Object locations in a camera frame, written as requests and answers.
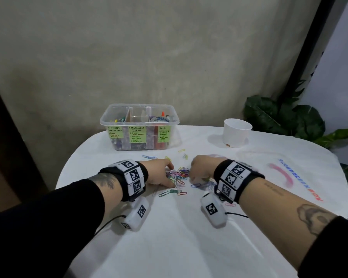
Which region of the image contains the person's right hand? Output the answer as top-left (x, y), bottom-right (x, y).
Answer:
top-left (189, 155), bottom-right (224, 186)

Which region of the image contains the person's left hand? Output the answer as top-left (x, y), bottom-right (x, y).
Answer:
top-left (139, 158), bottom-right (176, 189)

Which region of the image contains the person's left forearm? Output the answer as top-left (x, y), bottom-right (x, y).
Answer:
top-left (86, 172), bottom-right (125, 203)

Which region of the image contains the person's right forearm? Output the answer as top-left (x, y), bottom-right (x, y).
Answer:
top-left (237, 179), bottom-right (339, 270)

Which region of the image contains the pile of coloured paper clips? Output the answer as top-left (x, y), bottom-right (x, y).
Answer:
top-left (158, 166), bottom-right (218, 197)

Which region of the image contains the black wristband with marker tiles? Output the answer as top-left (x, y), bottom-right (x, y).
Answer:
top-left (98, 159), bottom-right (149, 203)
top-left (213, 159), bottom-right (265, 205)

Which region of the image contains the large green paper label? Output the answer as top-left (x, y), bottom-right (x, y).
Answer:
top-left (129, 126), bottom-right (147, 144)

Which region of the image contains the white plastic cup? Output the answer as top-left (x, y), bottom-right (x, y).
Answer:
top-left (223, 118), bottom-right (253, 149)

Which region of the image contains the clear plastic organizer box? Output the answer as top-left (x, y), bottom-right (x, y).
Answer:
top-left (100, 103), bottom-right (180, 151)

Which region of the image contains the small green paper label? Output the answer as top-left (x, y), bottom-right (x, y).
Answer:
top-left (108, 126), bottom-right (125, 139)

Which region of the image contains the clear plastic lid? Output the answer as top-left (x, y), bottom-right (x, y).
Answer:
top-left (235, 147), bottom-right (288, 165)

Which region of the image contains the white printed tablecloth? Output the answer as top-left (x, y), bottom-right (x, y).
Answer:
top-left (55, 125), bottom-right (348, 278)

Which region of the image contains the green leafy plant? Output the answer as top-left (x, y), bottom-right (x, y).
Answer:
top-left (243, 79), bottom-right (348, 205)

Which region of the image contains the black long sleeve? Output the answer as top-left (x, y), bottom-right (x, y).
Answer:
top-left (0, 178), bottom-right (105, 278)
top-left (298, 216), bottom-right (348, 278)

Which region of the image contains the dark wooden door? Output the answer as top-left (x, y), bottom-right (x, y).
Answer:
top-left (0, 72), bottom-right (50, 214)

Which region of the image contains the black pole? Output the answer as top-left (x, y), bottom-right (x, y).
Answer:
top-left (281, 0), bottom-right (337, 99)

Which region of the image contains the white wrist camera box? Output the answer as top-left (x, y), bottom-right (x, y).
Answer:
top-left (200, 192), bottom-right (228, 228)
top-left (120, 196), bottom-right (150, 231)

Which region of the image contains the thin black cable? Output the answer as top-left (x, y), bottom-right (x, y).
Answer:
top-left (224, 211), bottom-right (249, 219)
top-left (94, 215), bottom-right (127, 236)

